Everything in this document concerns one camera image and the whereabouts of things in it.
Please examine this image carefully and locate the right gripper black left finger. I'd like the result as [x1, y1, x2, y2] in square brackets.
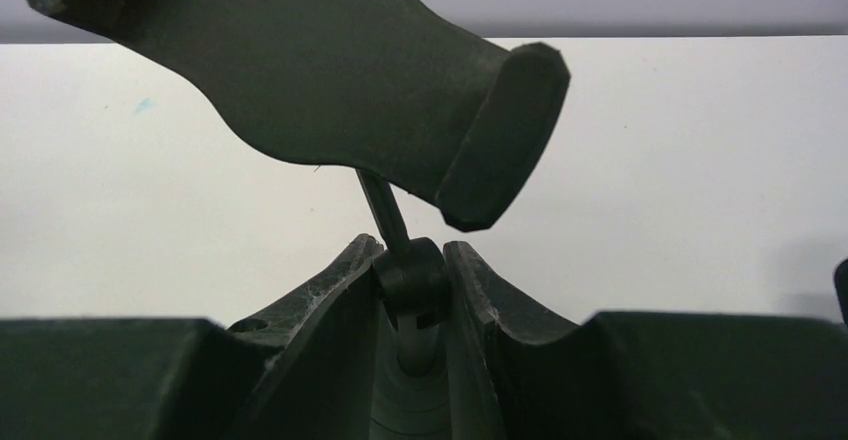
[1, 234, 381, 439]

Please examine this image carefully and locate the black round-base phone stand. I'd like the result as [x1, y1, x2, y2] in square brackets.
[27, 0, 570, 439]

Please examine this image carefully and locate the dark blue-edged smartphone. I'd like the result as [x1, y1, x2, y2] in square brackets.
[833, 259, 848, 325]

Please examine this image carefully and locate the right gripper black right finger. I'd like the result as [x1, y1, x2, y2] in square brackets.
[444, 242, 847, 439]

